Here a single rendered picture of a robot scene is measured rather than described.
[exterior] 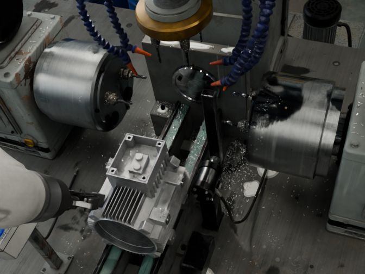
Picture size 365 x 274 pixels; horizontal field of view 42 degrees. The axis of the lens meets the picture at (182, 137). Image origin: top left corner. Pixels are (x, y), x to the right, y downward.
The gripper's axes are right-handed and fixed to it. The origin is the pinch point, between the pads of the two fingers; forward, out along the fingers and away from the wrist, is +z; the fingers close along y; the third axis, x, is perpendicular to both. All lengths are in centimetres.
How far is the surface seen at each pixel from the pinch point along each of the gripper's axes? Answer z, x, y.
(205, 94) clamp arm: 0.9, -27.9, -18.9
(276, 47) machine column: 54, -57, -23
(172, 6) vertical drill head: -2.1, -45.2, -7.9
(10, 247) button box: -3.1, 14.7, 15.6
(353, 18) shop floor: 206, -131, -40
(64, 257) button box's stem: 24.4, 19.8, 16.5
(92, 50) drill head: 16.2, -37.2, 19.8
